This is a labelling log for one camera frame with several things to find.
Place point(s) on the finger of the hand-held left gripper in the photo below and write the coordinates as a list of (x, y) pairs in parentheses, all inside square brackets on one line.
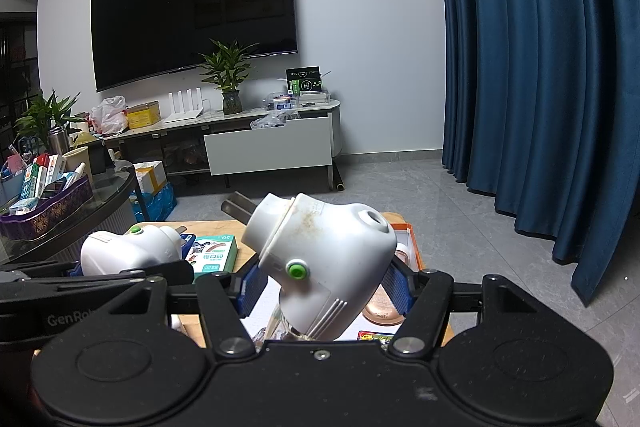
[(74, 269), (175, 272)]

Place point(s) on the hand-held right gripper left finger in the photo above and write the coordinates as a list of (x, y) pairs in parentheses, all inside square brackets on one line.
[(252, 289)]

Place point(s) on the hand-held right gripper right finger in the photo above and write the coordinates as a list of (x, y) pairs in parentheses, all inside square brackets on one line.
[(395, 289)]

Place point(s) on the rose gold cosmetic tube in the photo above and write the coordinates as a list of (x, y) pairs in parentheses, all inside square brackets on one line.
[(382, 309)]

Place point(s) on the green white bandage box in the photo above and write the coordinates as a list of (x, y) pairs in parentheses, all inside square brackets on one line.
[(212, 254)]

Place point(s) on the red blue playing card box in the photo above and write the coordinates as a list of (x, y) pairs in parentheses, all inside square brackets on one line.
[(375, 336)]

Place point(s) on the white mosquito repellent heater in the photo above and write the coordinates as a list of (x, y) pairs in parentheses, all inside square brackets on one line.
[(125, 249)]

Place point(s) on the orange white cardboard box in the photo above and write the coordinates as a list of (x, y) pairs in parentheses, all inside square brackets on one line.
[(405, 232)]

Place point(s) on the white mosquito heater with bottle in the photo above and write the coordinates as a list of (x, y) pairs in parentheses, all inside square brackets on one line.
[(330, 252)]

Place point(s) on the blue printed box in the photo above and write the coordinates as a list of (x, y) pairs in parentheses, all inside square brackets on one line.
[(187, 242)]

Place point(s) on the purple patterned tray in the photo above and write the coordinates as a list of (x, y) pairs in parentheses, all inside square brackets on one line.
[(45, 217)]

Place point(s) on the blue plastic bag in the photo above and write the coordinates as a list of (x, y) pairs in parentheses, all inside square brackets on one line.
[(157, 207)]

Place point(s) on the dark glass coffee table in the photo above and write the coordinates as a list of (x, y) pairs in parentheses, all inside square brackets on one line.
[(100, 202)]

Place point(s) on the pile of toiletry boxes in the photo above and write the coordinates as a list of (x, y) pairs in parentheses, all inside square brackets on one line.
[(40, 179)]

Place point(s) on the beige cup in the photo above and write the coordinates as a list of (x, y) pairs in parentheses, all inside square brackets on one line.
[(76, 162)]

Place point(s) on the small black box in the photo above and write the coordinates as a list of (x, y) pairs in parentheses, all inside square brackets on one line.
[(100, 157)]

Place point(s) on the black roll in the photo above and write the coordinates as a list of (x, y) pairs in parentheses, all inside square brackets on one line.
[(339, 179)]

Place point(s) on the white TV cabinet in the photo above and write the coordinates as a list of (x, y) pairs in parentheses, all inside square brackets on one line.
[(270, 147)]

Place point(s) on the potted plant in metal cup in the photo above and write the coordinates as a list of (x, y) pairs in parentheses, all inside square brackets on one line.
[(47, 117)]

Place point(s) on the white plastic bag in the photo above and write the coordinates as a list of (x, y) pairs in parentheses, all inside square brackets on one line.
[(110, 117)]

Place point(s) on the yellow box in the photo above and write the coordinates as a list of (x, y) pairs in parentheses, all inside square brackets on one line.
[(144, 116)]

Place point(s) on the white router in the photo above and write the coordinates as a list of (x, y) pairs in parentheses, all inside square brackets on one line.
[(184, 107)]

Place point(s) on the clear bag of small items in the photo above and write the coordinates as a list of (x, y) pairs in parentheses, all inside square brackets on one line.
[(272, 121)]

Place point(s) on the clear plastic organizer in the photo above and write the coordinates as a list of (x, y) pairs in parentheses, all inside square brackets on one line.
[(300, 101)]

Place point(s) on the dark cabinet door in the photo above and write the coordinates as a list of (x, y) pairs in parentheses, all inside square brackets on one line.
[(17, 77)]

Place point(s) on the potted plant in dark vase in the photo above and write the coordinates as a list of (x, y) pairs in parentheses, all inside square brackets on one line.
[(227, 72)]

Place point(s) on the green black box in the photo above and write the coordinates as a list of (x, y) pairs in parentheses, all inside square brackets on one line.
[(304, 79)]

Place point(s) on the blue curtain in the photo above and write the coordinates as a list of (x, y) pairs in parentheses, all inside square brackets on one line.
[(540, 82)]

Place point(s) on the black wall television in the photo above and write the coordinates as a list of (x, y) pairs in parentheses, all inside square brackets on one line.
[(195, 7)]

